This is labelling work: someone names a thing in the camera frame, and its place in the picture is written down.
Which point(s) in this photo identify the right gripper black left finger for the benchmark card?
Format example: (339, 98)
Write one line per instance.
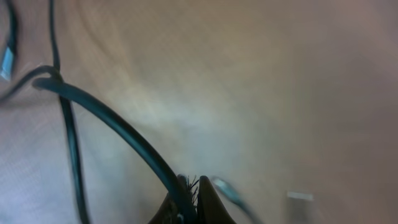
(168, 213)

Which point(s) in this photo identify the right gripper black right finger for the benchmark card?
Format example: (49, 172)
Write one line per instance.
(210, 208)

